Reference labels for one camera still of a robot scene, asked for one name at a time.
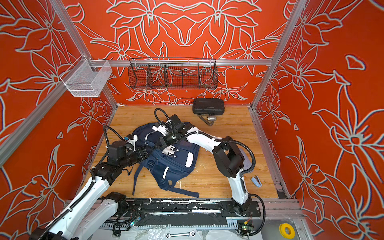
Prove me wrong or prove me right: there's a white wire wall basket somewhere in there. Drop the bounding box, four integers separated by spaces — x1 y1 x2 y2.
60 55 113 98

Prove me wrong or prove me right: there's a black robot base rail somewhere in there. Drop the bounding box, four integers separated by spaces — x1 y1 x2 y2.
127 199 262 217

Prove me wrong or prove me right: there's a yellow tape roll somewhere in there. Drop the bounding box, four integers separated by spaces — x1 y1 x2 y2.
279 223 296 240

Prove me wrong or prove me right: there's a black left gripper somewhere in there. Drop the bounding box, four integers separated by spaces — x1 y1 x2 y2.
120 145 154 169

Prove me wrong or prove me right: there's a silver combination wrench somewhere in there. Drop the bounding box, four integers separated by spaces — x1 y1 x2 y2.
166 231 196 239

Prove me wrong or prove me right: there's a black plastic tool case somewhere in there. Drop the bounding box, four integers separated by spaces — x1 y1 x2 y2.
193 98 225 116

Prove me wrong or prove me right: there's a blue stapler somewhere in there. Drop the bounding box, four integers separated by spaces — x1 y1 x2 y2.
251 176 263 188

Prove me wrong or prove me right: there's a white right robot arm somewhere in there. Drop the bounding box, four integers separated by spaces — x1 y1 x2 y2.
153 115 256 216

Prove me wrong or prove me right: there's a black wire wall basket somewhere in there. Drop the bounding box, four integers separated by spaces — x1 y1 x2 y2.
128 58 219 90

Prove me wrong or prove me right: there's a navy blue student backpack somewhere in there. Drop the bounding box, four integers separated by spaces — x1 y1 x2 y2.
133 140 200 198

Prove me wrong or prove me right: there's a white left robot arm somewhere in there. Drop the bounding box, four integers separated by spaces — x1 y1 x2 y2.
29 141 149 240

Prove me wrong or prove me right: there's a small metal cylinder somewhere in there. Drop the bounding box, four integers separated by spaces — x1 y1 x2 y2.
207 116 217 122

